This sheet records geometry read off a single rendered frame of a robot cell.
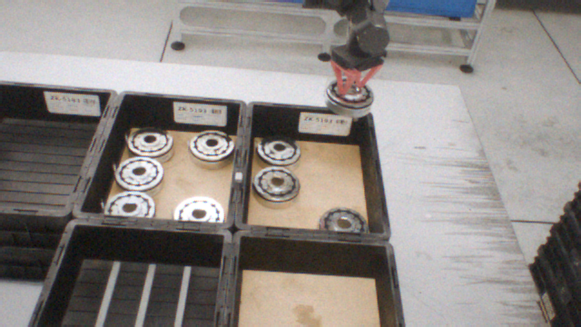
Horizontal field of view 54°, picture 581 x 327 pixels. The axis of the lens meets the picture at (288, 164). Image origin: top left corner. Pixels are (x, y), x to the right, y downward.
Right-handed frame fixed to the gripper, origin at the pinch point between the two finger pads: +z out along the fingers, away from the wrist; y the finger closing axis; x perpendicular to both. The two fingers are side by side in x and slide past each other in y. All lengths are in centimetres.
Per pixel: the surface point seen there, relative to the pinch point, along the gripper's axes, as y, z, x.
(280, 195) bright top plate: -19.0, 19.7, -3.7
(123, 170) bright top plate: -43, 20, 21
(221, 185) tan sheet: -26.3, 22.9, 8.0
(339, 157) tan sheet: 2.7, 22.0, 0.6
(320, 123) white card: 1.5, 15.9, 7.9
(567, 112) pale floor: 209, 100, 20
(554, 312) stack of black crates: 69, 83, -49
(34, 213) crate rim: -65, 14, 13
